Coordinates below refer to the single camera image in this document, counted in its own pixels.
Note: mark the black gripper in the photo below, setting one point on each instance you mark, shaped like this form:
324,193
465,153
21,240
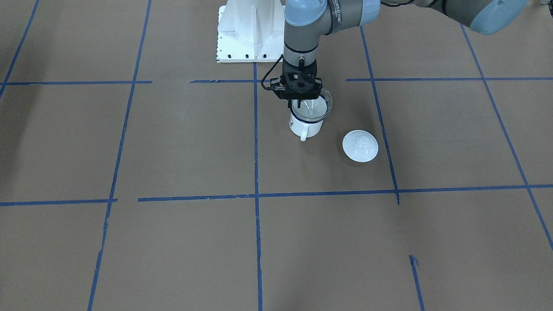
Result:
280,83

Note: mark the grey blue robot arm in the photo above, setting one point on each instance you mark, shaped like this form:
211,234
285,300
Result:
305,21

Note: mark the white enamel mug blue rim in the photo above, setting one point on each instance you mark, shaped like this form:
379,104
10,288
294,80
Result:
304,130

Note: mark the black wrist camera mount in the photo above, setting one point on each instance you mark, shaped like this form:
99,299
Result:
303,88

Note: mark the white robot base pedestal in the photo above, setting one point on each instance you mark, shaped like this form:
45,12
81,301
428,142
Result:
250,31

